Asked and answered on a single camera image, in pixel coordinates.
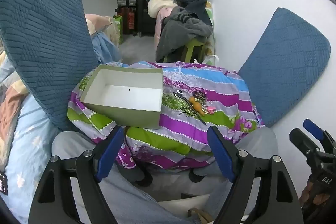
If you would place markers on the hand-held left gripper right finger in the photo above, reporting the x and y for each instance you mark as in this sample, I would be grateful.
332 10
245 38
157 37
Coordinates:
221 153

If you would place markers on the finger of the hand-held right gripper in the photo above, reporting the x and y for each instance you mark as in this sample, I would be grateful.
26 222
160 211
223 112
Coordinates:
312 128
299 138

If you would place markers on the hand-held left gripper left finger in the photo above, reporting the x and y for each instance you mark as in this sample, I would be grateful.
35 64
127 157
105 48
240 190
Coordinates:
110 153

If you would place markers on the green and white cardboard box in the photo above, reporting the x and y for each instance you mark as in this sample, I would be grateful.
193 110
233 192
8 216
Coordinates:
123 111

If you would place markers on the pink earrings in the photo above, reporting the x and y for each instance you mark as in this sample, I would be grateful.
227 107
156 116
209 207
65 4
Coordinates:
210 109

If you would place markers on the orange gourd pendant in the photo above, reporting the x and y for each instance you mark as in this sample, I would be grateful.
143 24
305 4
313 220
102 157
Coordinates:
197 106

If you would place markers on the person's right hand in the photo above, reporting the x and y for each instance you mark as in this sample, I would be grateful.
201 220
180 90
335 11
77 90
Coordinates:
307 196

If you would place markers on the colourful striped floral cloth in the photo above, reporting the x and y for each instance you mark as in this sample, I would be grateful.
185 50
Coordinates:
183 132

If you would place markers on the small blue quilted chair back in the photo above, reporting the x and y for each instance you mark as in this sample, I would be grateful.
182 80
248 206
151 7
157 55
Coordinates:
286 64

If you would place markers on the light blue bed sheet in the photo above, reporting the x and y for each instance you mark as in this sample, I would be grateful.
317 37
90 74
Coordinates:
26 140

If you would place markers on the white plastic bag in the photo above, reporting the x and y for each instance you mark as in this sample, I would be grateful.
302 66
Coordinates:
211 59

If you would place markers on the peach blanket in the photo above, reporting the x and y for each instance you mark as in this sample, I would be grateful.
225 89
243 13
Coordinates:
10 113

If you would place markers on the green plastic stool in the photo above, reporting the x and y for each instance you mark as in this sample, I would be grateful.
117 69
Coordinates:
193 49

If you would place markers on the green floral fabric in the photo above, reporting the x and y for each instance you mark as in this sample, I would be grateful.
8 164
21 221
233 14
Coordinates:
210 37

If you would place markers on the green shopping bag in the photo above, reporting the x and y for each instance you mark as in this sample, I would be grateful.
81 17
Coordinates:
118 29

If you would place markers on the large blue quilted chair back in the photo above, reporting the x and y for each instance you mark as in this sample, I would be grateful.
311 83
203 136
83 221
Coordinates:
44 43

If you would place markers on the grey hoodie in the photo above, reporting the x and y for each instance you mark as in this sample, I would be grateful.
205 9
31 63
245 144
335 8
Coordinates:
176 32

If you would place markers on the pink pillow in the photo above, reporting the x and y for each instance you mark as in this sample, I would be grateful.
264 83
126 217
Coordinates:
97 22

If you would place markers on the dark red suitcase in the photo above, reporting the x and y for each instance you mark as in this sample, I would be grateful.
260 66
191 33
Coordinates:
127 20

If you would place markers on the black suitcase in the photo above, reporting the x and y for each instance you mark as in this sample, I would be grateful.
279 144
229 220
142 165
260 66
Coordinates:
145 16

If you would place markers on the navy jacket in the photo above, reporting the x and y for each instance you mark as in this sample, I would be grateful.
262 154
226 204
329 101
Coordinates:
191 1

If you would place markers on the cream fleece blanket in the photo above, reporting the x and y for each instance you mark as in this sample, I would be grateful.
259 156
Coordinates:
160 3

